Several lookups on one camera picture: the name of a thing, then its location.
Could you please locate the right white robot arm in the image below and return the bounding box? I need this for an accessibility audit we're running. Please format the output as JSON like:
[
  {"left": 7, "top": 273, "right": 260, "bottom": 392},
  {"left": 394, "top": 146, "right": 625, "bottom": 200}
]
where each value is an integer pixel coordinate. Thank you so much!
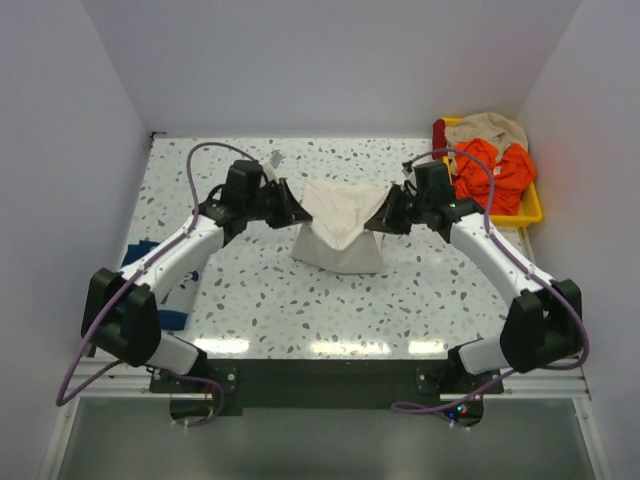
[{"left": 365, "top": 162, "right": 589, "bottom": 375}]

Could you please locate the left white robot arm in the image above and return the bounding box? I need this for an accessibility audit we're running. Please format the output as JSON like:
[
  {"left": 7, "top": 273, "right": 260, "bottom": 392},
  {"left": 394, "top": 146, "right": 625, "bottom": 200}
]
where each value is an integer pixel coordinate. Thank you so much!
[{"left": 81, "top": 160, "right": 312, "bottom": 377}]

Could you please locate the aluminium rail frame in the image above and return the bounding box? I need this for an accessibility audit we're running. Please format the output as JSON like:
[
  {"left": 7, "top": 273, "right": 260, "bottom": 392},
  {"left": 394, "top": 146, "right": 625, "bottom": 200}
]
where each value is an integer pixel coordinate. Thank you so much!
[{"left": 37, "top": 229, "right": 614, "bottom": 480}]

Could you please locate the orange t shirt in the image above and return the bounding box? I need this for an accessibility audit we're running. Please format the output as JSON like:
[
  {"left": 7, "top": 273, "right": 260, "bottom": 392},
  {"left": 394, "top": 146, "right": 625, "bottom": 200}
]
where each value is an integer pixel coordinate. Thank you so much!
[{"left": 452, "top": 138, "right": 537, "bottom": 216}]

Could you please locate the red cloth in bin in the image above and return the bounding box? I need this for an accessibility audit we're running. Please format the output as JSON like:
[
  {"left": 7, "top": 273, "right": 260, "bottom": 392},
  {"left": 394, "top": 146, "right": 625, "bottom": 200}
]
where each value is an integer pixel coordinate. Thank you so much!
[{"left": 432, "top": 118, "right": 447, "bottom": 150}]

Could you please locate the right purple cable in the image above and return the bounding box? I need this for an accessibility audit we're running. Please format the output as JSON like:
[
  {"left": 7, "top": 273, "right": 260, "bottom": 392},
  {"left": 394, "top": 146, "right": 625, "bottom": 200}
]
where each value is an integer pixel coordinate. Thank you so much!
[{"left": 390, "top": 148, "right": 591, "bottom": 426}]

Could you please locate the yellow plastic bin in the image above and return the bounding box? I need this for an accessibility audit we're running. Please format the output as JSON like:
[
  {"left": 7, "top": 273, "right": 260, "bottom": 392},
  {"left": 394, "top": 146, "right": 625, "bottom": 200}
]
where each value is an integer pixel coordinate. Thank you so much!
[{"left": 433, "top": 118, "right": 542, "bottom": 228}]

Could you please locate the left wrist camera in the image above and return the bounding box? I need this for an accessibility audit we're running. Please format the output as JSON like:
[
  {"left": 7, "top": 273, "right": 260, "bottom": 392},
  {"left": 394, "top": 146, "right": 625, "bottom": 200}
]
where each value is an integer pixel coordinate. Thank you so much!
[{"left": 261, "top": 150, "right": 283, "bottom": 178}]

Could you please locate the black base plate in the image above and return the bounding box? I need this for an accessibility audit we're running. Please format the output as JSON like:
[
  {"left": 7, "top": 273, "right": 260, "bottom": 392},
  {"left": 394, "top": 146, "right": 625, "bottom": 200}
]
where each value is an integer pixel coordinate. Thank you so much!
[{"left": 147, "top": 358, "right": 507, "bottom": 425}]

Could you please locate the folded blue white t shirt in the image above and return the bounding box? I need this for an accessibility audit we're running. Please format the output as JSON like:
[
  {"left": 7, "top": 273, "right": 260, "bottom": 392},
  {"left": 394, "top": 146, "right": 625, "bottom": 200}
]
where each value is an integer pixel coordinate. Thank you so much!
[{"left": 121, "top": 240, "right": 201, "bottom": 332}]

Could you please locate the beige t shirt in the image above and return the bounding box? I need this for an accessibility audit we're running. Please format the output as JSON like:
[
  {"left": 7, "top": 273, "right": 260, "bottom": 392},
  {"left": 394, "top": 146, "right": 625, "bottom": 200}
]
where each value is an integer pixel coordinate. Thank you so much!
[{"left": 444, "top": 112, "right": 529, "bottom": 162}]

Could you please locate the cream t shirt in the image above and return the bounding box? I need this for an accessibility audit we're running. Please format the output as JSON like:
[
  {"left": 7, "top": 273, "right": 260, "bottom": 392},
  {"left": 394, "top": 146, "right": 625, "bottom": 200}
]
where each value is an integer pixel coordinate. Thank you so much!
[{"left": 291, "top": 180, "right": 389, "bottom": 274}]

